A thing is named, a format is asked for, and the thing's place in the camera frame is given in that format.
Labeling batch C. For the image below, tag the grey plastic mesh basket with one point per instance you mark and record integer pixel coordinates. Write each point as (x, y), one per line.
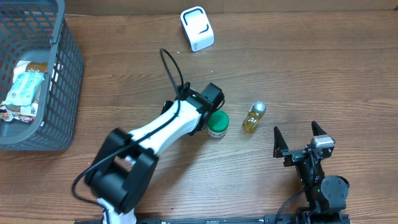
(38, 32)

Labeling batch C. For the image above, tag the yellow Vim dish soap bottle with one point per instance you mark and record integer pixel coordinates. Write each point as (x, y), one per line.
(256, 112)

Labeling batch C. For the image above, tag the green lid white jar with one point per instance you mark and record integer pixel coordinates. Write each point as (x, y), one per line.
(218, 124)

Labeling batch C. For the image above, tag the colourful snack packet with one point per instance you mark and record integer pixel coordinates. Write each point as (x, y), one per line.
(25, 114)

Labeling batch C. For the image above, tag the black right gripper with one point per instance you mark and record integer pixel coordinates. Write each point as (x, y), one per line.
(300, 154)

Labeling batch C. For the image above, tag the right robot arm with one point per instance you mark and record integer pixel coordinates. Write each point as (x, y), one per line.
(325, 195)

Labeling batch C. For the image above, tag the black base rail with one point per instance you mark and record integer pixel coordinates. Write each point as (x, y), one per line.
(211, 221)

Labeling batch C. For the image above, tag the white barcode scanner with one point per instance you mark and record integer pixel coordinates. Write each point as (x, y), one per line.
(197, 28)

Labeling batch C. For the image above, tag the brown Pantree bag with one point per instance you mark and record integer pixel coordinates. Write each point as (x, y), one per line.
(25, 66)

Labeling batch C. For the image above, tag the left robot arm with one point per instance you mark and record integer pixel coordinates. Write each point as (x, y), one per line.
(123, 167)

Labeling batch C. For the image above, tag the green wet wipes pack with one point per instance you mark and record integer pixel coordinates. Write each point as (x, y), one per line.
(23, 91)

